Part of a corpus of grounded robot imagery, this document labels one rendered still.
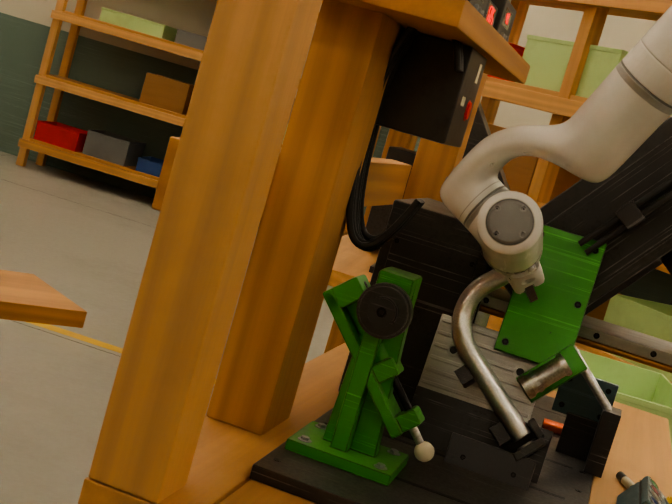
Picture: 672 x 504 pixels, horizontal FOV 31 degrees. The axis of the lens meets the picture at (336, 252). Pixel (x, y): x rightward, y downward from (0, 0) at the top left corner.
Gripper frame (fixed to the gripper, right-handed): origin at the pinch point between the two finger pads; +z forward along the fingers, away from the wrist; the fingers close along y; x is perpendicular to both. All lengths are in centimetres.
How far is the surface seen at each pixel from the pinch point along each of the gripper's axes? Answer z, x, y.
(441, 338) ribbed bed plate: 6.4, 14.8, -3.6
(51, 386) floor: 263, 160, 87
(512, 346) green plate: 4.3, 5.6, -10.0
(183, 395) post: -53, 43, -6
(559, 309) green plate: 4.2, -3.4, -8.1
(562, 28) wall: 826, -191, 319
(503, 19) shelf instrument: 15.1, -19.3, 42.4
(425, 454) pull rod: -16.9, 23.6, -20.5
